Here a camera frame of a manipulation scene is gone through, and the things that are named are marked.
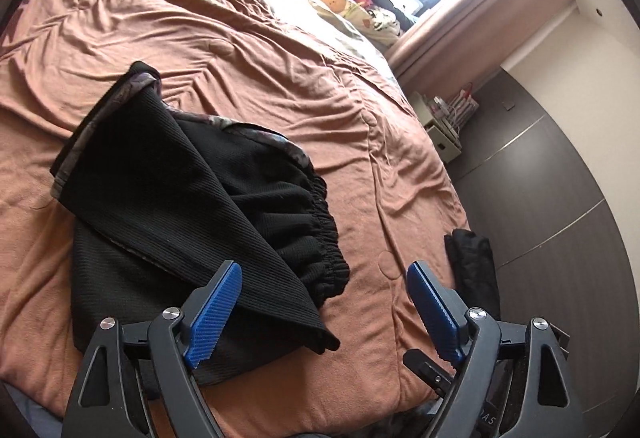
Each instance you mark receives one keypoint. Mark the black pants with patterned trim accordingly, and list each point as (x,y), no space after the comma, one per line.
(190,198)

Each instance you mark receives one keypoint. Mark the cream nightstand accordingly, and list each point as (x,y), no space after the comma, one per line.
(442,132)

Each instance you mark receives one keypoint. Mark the dark grey wardrobe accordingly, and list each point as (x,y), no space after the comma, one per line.
(540,198)

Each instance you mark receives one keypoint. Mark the pink curtain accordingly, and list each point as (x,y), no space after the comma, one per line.
(475,12)

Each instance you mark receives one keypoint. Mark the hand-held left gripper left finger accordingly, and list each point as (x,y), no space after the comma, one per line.
(212,318)

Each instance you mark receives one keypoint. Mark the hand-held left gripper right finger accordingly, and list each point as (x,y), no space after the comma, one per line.
(437,313)

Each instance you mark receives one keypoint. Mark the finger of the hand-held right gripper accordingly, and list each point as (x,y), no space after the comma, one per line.
(430,370)

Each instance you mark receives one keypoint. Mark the brown duvet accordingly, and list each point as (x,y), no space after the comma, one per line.
(150,27)

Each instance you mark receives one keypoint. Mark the bear print pillow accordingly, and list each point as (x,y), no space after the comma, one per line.
(335,2)

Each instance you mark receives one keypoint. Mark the folded black garment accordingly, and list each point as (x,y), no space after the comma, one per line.
(475,268)

